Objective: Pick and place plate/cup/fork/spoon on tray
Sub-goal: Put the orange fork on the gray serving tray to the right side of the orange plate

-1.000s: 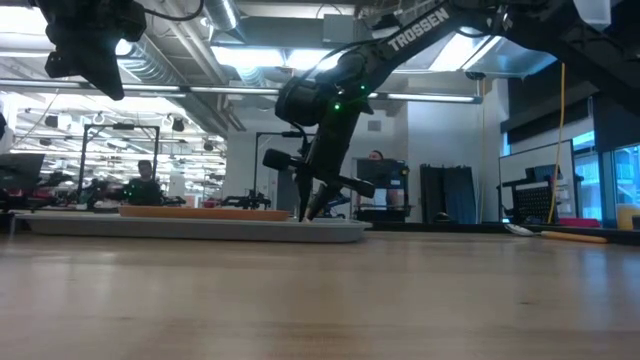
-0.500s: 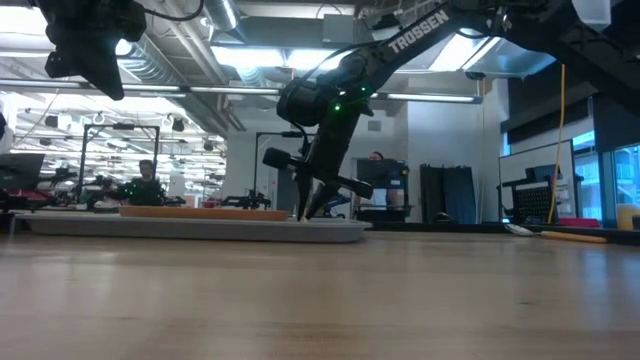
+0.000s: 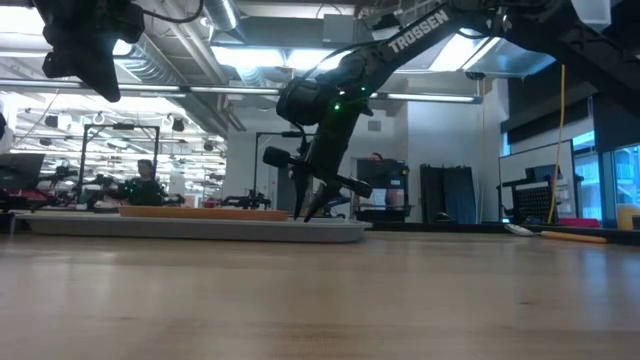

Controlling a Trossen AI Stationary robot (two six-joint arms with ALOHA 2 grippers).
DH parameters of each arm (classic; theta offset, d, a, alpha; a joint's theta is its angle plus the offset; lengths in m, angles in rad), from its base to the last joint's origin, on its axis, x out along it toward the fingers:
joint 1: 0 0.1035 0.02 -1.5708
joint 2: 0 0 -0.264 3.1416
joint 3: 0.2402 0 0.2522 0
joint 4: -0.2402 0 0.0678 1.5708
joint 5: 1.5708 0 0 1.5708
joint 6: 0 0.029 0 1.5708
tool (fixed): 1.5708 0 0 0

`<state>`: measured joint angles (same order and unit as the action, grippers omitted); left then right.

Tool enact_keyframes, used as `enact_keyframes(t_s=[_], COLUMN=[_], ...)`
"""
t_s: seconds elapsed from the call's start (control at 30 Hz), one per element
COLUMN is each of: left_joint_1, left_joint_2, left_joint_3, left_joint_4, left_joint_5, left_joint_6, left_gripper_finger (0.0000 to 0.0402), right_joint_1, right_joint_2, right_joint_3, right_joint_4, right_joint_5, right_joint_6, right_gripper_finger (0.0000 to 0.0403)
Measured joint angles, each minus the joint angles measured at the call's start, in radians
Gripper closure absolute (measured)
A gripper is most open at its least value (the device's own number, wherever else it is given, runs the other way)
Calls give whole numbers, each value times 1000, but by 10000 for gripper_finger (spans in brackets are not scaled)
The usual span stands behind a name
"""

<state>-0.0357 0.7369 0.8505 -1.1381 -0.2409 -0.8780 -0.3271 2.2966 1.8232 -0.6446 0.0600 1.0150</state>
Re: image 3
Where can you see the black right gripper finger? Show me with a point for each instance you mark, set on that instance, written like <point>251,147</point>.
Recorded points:
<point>322,197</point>
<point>302,192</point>

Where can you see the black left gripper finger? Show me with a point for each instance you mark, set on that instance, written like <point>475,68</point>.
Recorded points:
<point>90,67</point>

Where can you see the orange plate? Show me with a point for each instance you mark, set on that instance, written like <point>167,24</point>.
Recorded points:
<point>200,214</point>

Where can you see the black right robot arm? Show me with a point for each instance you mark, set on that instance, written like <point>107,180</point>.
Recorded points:
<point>420,30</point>

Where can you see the background black robot arm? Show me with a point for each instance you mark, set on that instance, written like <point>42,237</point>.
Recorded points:
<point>247,201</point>

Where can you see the grey plastic tray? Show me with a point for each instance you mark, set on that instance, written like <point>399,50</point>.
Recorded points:
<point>200,231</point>

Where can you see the person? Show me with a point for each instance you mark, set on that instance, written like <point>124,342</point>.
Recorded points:
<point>145,190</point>
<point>376,157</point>

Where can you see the long ceiling light bar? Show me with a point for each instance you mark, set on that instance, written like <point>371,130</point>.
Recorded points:
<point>430,97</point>

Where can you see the black monitor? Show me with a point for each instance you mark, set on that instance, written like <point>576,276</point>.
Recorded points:
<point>20,172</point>

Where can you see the dark curtain panel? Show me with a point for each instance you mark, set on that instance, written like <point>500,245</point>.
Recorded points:
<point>450,195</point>

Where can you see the whiteboard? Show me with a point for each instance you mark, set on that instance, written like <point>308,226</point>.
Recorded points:
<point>515,165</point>

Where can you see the black perforated cart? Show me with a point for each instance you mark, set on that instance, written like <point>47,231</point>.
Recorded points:
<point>532,202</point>

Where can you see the yellow bin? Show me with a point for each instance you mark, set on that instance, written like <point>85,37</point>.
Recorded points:
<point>627,217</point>

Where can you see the black background rig frame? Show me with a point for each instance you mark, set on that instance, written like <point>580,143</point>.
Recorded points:
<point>120,127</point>
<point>280,134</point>

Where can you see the black aluminium table frame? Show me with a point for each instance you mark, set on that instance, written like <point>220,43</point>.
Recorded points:
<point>450,228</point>

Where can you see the silver ventilation duct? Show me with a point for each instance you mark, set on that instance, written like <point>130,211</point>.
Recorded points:
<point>222,12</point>

